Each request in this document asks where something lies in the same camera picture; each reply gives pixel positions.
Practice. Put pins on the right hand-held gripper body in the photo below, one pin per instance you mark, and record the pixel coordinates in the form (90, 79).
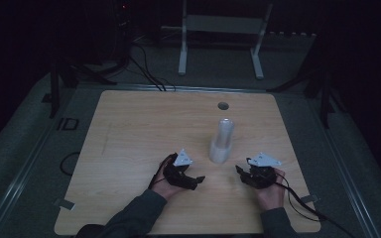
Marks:
(261, 177)

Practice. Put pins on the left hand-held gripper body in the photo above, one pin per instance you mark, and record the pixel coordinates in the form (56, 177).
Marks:
(175, 177)

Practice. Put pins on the stack of clear plastic cups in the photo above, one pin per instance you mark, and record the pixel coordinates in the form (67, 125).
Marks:
(222, 142)

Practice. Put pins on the person's left hand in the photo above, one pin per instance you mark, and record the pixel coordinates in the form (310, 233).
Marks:
(161, 188)

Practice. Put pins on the person's right hand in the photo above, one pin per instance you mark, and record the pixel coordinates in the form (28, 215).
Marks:
(273, 196)

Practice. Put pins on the grey tape piece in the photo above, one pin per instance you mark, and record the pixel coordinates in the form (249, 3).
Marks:
(64, 204)
(309, 198)

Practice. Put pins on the black tripod stand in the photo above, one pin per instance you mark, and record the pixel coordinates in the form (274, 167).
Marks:
(325, 99)
(55, 89)

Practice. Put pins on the white metal stand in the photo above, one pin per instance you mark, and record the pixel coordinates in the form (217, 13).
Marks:
(223, 24)

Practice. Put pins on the dark computer tower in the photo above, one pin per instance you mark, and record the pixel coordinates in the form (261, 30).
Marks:
(122, 26)

